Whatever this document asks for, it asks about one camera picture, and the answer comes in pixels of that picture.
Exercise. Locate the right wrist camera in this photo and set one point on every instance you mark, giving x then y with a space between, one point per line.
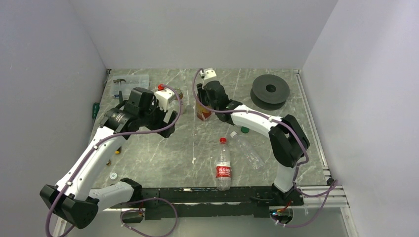
208 75

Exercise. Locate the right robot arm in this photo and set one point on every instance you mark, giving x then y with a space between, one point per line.
288 141

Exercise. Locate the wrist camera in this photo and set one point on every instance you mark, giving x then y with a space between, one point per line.
208 75
164 96

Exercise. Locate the clear bottle white cap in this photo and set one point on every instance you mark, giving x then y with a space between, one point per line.
249 152

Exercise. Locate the green bottle cap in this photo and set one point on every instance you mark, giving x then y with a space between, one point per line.
245 130

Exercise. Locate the claw hammer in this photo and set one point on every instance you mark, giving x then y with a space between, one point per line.
119 82

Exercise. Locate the black spool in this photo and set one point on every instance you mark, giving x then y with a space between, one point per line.
269 92

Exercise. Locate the white tea bottle cap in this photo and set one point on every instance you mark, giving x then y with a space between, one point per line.
113 176

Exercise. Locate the gold red tea bottle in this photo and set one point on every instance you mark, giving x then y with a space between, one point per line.
201 112

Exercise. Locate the clear plastic organizer box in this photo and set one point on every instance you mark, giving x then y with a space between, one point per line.
132 81

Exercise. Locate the ribbed coffee latte bottle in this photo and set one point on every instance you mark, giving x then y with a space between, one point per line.
178 104

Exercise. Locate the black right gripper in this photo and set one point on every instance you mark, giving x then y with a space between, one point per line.
201 91

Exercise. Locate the clear bottle red label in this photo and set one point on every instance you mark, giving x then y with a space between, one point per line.
223 171

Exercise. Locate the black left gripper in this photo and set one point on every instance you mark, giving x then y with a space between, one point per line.
162 124

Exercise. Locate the green handle screwdriver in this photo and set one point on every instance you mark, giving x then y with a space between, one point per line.
95 110

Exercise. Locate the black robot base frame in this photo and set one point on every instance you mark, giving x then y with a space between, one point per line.
255 201

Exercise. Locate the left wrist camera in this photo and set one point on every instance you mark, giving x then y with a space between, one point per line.
164 96

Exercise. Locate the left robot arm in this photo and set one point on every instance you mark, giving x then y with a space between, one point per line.
73 197

